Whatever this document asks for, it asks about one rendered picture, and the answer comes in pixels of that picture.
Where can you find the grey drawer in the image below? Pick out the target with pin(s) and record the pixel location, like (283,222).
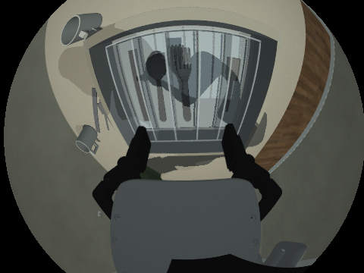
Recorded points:
(187,17)

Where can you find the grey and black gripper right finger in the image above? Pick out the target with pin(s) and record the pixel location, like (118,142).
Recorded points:
(243,166)

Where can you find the grey mug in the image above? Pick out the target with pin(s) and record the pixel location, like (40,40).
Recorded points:
(87,139)
(80,27)

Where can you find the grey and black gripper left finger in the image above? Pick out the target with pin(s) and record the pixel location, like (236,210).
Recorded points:
(128,168)

